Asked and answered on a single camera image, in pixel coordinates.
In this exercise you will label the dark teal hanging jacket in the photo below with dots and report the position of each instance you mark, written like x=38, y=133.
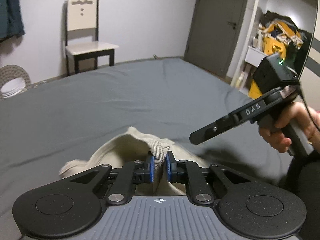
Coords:
x=11, y=20

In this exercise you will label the white black wooden chair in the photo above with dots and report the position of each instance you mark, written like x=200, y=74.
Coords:
x=81, y=40

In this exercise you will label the grey bed sheet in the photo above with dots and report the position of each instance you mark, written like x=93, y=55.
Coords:
x=70, y=118

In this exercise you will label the yellow clutter pile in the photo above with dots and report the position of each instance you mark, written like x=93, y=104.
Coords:
x=281, y=35

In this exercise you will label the grey door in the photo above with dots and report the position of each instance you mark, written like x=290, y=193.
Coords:
x=213, y=34

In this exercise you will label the beige t-shirt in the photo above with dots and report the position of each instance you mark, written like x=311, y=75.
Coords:
x=135, y=145

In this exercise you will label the white plastic bucket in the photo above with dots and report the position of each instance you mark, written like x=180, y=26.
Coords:
x=13, y=87

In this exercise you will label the round grey woven stool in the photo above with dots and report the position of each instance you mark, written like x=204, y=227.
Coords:
x=12, y=71

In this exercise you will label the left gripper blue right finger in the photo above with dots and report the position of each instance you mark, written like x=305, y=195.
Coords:
x=193, y=177

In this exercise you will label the person's right hand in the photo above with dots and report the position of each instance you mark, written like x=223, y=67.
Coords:
x=297, y=111

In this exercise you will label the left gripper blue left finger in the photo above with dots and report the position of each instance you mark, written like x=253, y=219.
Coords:
x=122, y=181

